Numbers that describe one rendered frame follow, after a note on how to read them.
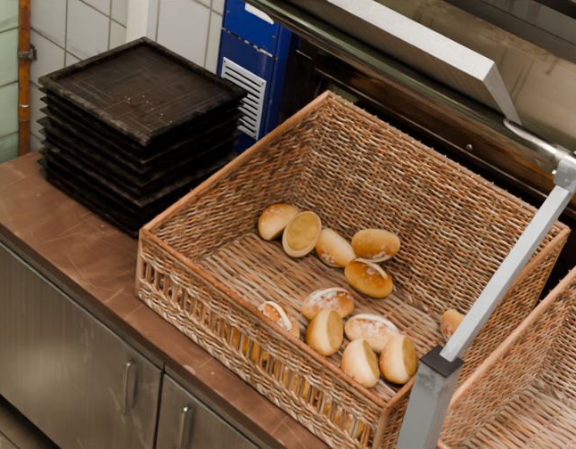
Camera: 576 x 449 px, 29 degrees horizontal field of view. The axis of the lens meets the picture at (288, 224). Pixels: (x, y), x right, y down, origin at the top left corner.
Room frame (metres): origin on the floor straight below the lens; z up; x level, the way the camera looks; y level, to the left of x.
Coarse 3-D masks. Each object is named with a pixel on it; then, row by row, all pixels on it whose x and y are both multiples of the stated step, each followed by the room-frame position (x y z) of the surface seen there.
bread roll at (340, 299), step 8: (328, 288) 1.55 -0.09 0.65; (336, 288) 1.56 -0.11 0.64; (312, 296) 1.53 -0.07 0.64; (320, 296) 1.53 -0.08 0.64; (328, 296) 1.53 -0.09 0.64; (336, 296) 1.54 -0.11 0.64; (344, 296) 1.55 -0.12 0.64; (304, 304) 1.53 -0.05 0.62; (312, 304) 1.52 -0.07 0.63; (320, 304) 1.52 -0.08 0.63; (328, 304) 1.52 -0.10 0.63; (336, 304) 1.53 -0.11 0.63; (344, 304) 1.54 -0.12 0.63; (352, 304) 1.55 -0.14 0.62; (304, 312) 1.52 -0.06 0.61; (312, 312) 1.51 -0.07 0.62; (344, 312) 1.53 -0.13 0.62
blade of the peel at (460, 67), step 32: (288, 0) 1.54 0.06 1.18; (320, 0) 1.40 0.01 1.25; (352, 0) 1.37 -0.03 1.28; (352, 32) 1.46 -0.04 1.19; (384, 32) 1.33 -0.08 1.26; (416, 32) 1.31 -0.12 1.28; (416, 64) 1.38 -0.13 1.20; (448, 64) 1.27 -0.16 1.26; (480, 64) 1.25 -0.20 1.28; (416, 96) 1.57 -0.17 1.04; (480, 96) 1.31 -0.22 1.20
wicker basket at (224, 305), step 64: (320, 128) 1.86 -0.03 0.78; (384, 128) 1.80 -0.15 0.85; (192, 192) 1.60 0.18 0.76; (256, 192) 1.75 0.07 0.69; (320, 192) 1.81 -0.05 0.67; (384, 192) 1.75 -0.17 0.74; (448, 192) 1.69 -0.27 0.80; (192, 256) 1.61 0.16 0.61; (256, 256) 1.68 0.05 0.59; (448, 256) 1.64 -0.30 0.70; (192, 320) 1.43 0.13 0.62; (256, 320) 1.35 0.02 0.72; (512, 320) 1.48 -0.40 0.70; (256, 384) 1.34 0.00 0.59; (320, 384) 1.27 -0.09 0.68; (384, 384) 1.39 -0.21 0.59; (384, 448) 1.21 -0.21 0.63
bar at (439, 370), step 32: (256, 0) 1.56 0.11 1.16; (320, 32) 1.49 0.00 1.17; (384, 64) 1.42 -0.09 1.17; (448, 96) 1.35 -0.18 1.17; (480, 128) 1.32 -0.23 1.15; (512, 128) 1.30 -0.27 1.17; (544, 160) 1.26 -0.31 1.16; (544, 224) 1.19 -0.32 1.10; (512, 256) 1.17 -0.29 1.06; (480, 320) 1.10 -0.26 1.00; (448, 352) 1.08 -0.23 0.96; (416, 384) 1.06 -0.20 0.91; (448, 384) 1.05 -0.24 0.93; (416, 416) 1.05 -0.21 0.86; (416, 448) 1.04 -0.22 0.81
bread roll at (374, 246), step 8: (360, 232) 1.68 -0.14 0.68; (368, 232) 1.67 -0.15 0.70; (376, 232) 1.67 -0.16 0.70; (384, 232) 1.67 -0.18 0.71; (352, 240) 1.69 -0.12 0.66; (360, 240) 1.67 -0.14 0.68; (368, 240) 1.66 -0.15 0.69; (376, 240) 1.65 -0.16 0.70; (384, 240) 1.65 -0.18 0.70; (392, 240) 1.65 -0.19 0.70; (352, 248) 1.68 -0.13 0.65; (360, 248) 1.66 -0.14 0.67; (368, 248) 1.65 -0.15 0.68; (376, 248) 1.64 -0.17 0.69; (384, 248) 1.64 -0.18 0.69; (392, 248) 1.65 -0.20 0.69; (360, 256) 1.65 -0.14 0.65; (368, 256) 1.64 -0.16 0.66; (376, 256) 1.64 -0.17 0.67; (384, 256) 1.64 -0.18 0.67; (392, 256) 1.65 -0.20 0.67
